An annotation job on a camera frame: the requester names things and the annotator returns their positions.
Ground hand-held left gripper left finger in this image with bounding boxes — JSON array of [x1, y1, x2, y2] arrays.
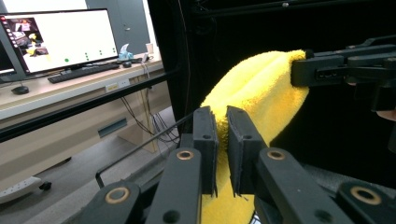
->
[[191, 105, 219, 198]]

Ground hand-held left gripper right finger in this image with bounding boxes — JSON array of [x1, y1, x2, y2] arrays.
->
[[226, 105, 269, 198]]

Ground yellow towel with black trim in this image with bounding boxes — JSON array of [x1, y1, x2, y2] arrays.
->
[[199, 49, 311, 224]]

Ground small blue figurine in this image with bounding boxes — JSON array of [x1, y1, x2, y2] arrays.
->
[[117, 43, 135, 62]]

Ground black keyboard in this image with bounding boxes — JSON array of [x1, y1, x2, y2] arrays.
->
[[47, 63, 121, 85]]

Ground grey cabinet door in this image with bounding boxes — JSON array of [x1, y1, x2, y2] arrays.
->
[[85, 0, 151, 56]]

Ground beige office desk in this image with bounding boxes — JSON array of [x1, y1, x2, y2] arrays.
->
[[0, 50, 173, 191]]

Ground large computer monitor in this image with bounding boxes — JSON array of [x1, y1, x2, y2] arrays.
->
[[0, 8, 120, 77]]

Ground round black desk device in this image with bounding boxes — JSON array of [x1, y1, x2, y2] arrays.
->
[[10, 85, 30, 96]]

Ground white chair base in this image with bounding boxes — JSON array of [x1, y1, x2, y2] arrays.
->
[[0, 175, 53, 205]]

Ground grey computer monitor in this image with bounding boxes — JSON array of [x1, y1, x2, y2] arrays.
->
[[0, 27, 28, 84]]

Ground black cables under desk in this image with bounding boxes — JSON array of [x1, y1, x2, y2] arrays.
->
[[120, 95, 182, 145]]

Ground black frame bar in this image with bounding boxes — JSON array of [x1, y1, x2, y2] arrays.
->
[[0, 68, 181, 144]]

